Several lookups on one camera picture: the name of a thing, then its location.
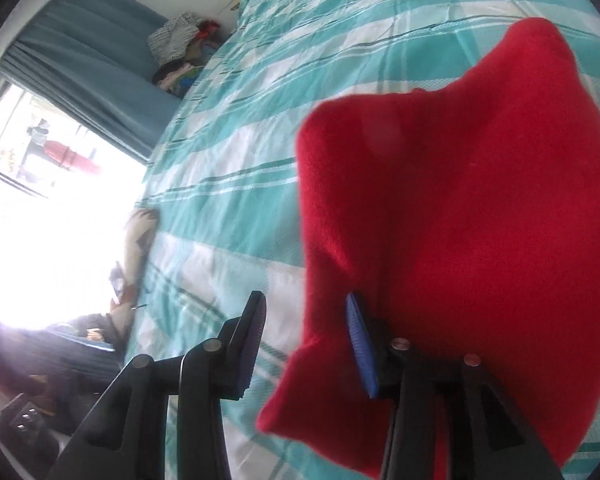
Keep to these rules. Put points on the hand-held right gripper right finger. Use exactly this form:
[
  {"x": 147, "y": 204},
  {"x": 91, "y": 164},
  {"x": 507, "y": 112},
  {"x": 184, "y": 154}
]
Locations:
[{"x": 362, "y": 355}]

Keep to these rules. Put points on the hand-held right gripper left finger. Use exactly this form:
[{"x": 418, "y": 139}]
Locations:
[{"x": 244, "y": 360}]

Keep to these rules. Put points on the red sweater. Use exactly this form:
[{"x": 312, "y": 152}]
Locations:
[{"x": 455, "y": 185}]

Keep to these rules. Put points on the pile of mixed clothes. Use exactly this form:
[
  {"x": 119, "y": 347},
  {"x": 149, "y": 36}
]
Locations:
[{"x": 177, "y": 45}]

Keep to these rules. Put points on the beige patterned cloth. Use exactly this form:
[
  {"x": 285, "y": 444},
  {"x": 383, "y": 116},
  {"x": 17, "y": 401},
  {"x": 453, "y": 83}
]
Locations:
[{"x": 137, "y": 245}]

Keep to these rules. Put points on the bright window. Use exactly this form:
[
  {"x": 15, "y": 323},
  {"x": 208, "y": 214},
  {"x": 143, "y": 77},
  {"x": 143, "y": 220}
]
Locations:
[{"x": 30, "y": 185}]

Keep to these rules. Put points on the teal plaid bed sheet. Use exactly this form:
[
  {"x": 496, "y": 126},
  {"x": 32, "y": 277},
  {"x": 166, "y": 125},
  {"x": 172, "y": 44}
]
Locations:
[{"x": 280, "y": 85}]

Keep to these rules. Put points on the blue curtain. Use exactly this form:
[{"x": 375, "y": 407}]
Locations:
[{"x": 90, "y": 60}]

